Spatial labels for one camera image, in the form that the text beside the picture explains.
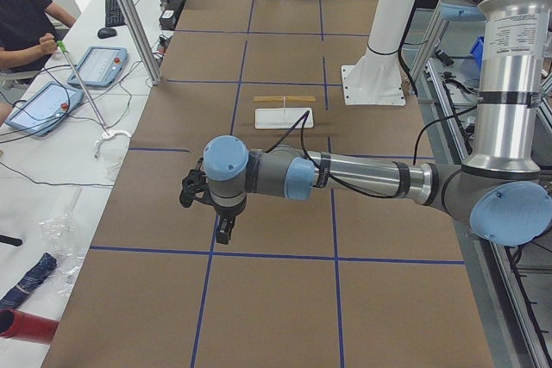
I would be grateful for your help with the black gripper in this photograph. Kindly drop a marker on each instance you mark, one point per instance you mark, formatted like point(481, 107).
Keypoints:
point(226, 211)

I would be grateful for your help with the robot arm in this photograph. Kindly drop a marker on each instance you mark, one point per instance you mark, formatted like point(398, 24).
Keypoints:
point(495, 190)

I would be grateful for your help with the white rack base tray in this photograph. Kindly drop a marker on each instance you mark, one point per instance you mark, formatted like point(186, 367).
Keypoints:
point(281, 118)

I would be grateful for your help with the wooden towel rack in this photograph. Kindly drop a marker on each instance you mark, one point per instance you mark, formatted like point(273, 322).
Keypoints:
point(284, 101)

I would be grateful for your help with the grabber reach tool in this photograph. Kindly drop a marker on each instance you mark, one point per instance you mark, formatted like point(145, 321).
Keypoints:
point(108, 133)

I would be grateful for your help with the clear plastic wrap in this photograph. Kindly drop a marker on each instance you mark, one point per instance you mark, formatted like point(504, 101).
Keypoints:
point(64, 242)

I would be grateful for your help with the folded blue umbrella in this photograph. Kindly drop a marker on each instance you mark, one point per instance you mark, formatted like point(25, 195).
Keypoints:
point(29, 283)

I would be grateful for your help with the far teach pendant tablet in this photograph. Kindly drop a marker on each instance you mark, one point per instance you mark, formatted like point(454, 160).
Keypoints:
point(100, 66)

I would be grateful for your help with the teach pendant tablet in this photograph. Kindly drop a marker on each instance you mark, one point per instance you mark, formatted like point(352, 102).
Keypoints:
point(45, 109)
point(100, 66)

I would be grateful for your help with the near teach pendant tablet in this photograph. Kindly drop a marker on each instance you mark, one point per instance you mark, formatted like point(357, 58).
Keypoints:
point(45, 109)

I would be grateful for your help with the red cylinder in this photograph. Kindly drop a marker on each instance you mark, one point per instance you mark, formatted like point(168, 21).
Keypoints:
point(22, 326)

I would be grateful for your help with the black computer mouse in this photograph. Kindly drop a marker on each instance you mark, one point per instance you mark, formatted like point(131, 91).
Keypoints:
point(106, 32)

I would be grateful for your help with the black keyboard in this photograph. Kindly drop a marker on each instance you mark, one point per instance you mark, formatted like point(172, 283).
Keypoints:
point(113, 14)

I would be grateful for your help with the seated person black shirt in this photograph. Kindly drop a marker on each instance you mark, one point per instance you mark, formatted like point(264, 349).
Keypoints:
point(28, 37)

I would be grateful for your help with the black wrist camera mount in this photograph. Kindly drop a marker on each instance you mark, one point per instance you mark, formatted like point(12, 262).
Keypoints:
point(195, 187)

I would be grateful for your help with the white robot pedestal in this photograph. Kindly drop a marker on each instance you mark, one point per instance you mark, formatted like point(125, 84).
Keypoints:
point(375, 79)

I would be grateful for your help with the aluminium frame post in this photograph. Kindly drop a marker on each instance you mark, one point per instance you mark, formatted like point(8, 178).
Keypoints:
point(139, 37)

